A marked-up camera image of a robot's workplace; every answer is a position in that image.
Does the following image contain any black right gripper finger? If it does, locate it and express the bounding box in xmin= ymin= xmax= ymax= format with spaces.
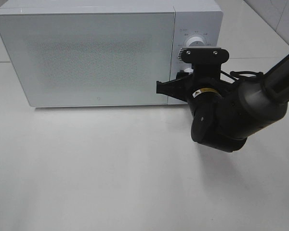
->
xmin=156 ymin=76 xmax=190 ymax=102
xmin=176 ymin=70 xmax=193 ymax=79

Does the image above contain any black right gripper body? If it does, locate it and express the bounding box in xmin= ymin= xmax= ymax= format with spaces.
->
xmin=186 ymin=65 xmax=231 ymax=103

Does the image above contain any white round knob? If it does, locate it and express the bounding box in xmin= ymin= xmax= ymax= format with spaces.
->
xmin=184 ymin=67 xmax=193 ymax=73
xmin=185 ymin=35 xmax=206 ymax=47

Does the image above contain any white microwave door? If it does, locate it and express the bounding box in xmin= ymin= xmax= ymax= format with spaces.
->
xmin=0 ymin=13 xmax=174 ymax=107

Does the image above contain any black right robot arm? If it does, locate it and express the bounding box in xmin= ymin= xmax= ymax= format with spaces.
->
xmin=175 ymin=47 xmax=289 ymax=152

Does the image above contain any white microwave oven body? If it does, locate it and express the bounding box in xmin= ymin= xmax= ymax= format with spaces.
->
xmin=0 ymin=0 xmax=223 ymax=107

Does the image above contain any black camera cable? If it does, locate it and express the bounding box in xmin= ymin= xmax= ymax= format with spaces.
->
xmin=219 ymin=69 xmax=264 ymax=85

